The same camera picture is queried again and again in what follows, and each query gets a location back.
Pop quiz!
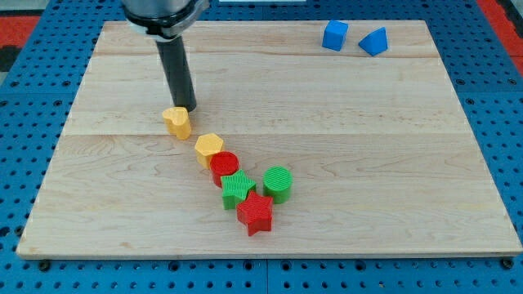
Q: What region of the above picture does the wooden board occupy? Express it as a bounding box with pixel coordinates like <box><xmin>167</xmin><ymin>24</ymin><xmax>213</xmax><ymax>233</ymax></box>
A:
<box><xmin>16</xmin><ymin>20</ymin><xmax>522</xmax><ymax>260</ymax></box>

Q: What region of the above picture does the yellow heart block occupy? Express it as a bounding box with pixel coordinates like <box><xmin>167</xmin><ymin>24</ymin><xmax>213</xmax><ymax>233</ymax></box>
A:
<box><xmin>162</xmin><ymin>106</ymin><xmax>192</xmax><ymax>140</ymax></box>

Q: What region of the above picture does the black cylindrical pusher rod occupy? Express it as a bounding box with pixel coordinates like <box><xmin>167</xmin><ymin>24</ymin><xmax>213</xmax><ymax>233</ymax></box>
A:
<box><xmin>156</xmin><ymin>37</ymin><xmax>197</xmax><ymax>112</ymax></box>

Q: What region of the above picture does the green cylinder block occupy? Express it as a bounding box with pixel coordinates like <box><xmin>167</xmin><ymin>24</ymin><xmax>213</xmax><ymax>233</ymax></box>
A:
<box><xmin>262</xmin><ymin>166</ymin><xmax>293</xmax><ymax>204</ymax></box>

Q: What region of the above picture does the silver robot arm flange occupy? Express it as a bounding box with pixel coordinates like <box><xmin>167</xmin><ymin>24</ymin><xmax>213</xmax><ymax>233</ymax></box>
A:
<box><xmin>121</xmin><ymin>0</ymin><xmax>210</xmax><ymax>42</ymax></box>

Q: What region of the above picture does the yellow hexagon block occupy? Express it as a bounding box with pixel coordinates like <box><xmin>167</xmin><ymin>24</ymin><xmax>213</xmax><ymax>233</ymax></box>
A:
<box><xmin>194</xmin><ymin>133</ymin><xmax>224</xmax><ymax>169</ymax></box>

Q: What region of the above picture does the blue cube block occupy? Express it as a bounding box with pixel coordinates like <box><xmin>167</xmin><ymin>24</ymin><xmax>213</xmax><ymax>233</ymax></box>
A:
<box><xmin>322</xmin><ymin>20</ymin><xmax>350</xmax><ymax>51</ymax></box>

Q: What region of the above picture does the red cylinder block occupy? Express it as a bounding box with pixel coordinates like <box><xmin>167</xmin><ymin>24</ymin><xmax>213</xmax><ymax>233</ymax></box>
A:
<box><xmin>209</xmin><ymin>151</ymin><xmax>239</xmax><ymax>188</ymax></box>

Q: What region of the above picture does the green star block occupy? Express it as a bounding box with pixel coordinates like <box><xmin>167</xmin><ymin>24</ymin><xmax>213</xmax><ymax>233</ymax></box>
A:
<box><xmin>221</xmin><ymin>169</ymin><xmax>257</xmax><ymax>210</ymax></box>

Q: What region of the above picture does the blue triangular prism block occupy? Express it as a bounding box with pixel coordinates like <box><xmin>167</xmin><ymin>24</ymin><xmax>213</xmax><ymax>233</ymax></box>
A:
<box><xmin>358</xmin><ymin>27</ymin><xmax>389</xmax><ymax>56</ymax></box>

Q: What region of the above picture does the red star block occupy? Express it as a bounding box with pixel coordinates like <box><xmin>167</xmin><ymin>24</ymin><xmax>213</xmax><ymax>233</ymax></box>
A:
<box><xmin>236</xmin><ymin>191</ymin><xmax>274</xmax><ymax>237</ymax></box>

